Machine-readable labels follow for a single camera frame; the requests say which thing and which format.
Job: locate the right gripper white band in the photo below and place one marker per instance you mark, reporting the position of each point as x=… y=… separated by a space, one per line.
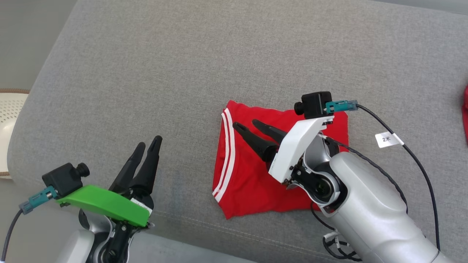
x=296 y=146

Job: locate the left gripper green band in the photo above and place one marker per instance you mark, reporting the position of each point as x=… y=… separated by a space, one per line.
x=106 y=204

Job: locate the red jersey white sleeves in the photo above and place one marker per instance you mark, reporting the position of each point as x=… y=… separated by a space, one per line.
x=248 y=182

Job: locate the red shorts white stripe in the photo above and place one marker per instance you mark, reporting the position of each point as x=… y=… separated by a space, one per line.
x=465 y=117

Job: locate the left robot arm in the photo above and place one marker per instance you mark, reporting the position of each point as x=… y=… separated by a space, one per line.
x=91 y=241

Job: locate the grey fabric sofa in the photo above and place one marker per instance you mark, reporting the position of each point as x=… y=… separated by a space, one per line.
x=219 y=54

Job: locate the white laundry basket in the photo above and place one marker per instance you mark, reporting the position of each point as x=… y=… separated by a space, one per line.
x=9 y=120

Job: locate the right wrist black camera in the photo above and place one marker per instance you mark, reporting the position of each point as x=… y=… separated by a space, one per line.
x=314 y=104

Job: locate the wrist black camera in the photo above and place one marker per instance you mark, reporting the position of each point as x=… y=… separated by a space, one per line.
x=64 y=179
x=314 y=104

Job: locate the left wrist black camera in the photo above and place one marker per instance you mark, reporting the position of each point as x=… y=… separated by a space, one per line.
x=64 y=179

